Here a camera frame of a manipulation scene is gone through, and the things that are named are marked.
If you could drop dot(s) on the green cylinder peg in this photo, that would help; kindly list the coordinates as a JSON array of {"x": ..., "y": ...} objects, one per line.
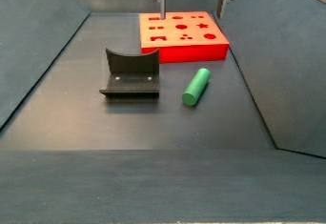
[{"x": 195, "y": 88}]

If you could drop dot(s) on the red shape sorter box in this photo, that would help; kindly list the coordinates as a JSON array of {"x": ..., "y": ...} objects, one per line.
[{"x": 185, "y": 37}]

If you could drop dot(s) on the black curved cradle stand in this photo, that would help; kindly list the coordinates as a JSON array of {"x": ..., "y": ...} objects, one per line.
[{"x": 133, "y": 74}]

